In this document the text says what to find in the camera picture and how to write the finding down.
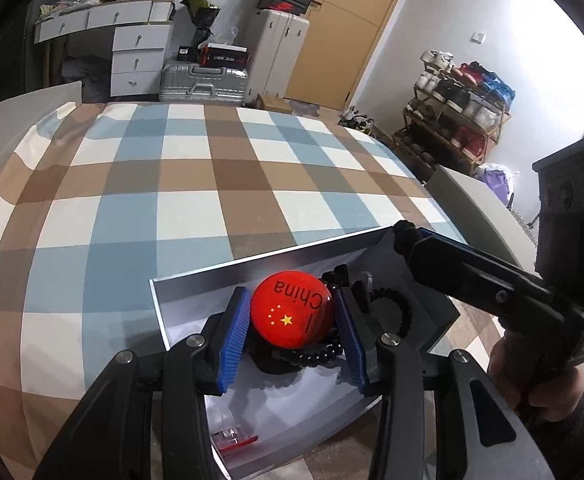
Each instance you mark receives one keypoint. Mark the silver grey open box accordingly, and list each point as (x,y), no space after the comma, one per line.
(295,399)

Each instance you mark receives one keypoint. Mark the black red box on suitcase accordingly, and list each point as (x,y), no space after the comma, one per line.
(224,55)

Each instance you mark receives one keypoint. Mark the grey cabinet right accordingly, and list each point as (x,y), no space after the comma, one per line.
(483,221)

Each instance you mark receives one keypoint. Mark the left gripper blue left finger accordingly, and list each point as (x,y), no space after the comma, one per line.
(230,337)

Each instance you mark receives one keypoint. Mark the grey bedside cabinet left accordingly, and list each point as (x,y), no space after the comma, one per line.
(19,113)

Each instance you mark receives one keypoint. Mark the white upright suitcase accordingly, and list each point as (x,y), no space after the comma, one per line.
(274,40)

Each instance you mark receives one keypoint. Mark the red black Nike shoe box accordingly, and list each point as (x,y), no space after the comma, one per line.
(286,6)

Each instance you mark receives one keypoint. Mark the purple bag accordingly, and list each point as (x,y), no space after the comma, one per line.
(500,179)

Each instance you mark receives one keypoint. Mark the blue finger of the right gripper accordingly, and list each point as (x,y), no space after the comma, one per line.
(427,233)
(518,298)

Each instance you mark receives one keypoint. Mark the red China flag badge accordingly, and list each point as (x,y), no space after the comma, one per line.
(292,310)

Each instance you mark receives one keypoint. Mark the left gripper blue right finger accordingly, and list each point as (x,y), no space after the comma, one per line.
(346,313)

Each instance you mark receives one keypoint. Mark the white dressing desk drawers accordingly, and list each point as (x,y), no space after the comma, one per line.
(140,32)

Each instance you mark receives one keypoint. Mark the wooden door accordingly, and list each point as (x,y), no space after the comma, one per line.
(340,40)

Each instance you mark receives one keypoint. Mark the black flower bouquet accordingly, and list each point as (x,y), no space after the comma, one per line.
(202,14)

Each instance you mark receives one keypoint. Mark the wooden shoe rack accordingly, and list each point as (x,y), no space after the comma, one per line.
(452,120)

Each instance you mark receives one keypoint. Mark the wall light switch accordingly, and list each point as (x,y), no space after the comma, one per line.
(479,37)

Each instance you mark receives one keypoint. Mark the small cardboard box floor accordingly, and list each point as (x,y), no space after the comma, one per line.
(273,103)

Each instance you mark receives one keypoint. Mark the red and clear hair clip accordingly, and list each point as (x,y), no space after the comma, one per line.
(226,433)

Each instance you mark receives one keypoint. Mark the plaid checkered tablecloth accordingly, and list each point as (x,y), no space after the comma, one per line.
(97,200)

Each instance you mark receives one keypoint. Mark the person right hand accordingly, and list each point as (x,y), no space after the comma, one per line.
(519,377)

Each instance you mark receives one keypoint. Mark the silver flat suitcase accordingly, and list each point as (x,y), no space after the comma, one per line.
(191,82)

